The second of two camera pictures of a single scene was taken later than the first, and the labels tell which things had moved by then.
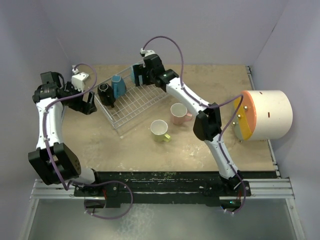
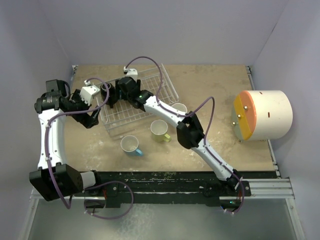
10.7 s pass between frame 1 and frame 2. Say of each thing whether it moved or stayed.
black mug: stayed
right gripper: moved
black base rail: stayed
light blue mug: moved
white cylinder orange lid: stayed
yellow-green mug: stayed
